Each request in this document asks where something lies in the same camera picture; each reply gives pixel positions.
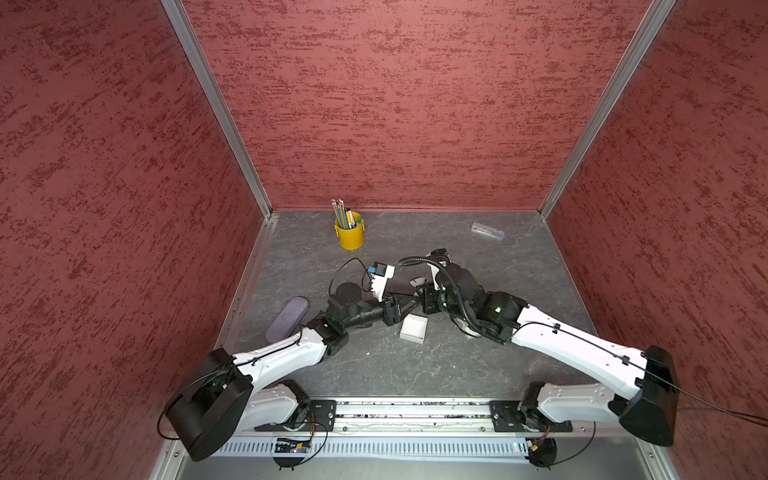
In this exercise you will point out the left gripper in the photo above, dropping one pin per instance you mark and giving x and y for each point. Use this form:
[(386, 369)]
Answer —
[(392, 312)]

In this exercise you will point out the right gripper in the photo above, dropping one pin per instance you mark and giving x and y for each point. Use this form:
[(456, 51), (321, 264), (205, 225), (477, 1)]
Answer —
[(428, 299)]

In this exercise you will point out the white jewelry box base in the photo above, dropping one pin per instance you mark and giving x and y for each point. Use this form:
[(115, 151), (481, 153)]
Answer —
[(413, 328)]

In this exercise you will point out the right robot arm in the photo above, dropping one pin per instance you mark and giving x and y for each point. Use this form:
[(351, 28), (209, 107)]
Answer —
[(633, 388)]

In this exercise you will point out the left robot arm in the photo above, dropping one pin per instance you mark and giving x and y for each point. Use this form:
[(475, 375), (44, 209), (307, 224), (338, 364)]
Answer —
[(230, 393)]

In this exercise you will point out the purple glasses case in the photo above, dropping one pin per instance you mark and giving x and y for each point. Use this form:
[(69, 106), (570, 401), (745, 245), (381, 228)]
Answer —
[(288, 320)]

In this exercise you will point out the yellow pencil cup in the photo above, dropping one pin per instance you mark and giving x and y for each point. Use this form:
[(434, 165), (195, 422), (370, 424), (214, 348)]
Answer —
[(351, 238)]

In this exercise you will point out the clear plastic pencil case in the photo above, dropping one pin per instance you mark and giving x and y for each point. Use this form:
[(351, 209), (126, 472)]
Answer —
[(487, 231)]

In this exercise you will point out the bundle of coloured pencils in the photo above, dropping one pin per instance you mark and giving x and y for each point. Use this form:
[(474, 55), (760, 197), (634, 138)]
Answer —
[(345, 217)]

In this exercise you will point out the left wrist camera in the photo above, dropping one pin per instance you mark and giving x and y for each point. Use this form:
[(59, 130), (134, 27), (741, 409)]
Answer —
[(380, 274)]

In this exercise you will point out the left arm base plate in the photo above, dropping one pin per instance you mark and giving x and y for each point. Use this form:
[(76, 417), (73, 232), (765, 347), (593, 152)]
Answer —
[(314, 413)]

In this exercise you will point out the aluminium front rail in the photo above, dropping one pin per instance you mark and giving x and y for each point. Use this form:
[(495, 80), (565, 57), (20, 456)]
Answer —
[(354, 414)]

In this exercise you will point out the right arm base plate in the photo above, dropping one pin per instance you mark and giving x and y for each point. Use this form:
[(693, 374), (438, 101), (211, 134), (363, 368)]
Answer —
[(510, 417)]

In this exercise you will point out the white slotted cable duct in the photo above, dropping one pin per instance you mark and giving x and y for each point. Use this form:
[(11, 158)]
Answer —
[(501, 449)]

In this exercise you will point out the left aluminium corner post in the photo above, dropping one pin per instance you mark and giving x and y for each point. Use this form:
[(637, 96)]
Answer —
[(193, 50)]

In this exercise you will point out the aluminium corner post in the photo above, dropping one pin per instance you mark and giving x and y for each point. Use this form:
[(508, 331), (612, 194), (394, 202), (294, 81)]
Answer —
[(643, 37), (193, 50)]

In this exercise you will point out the right aluminium corner post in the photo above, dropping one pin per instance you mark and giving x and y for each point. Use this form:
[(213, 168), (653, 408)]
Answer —
[(643, 37)]

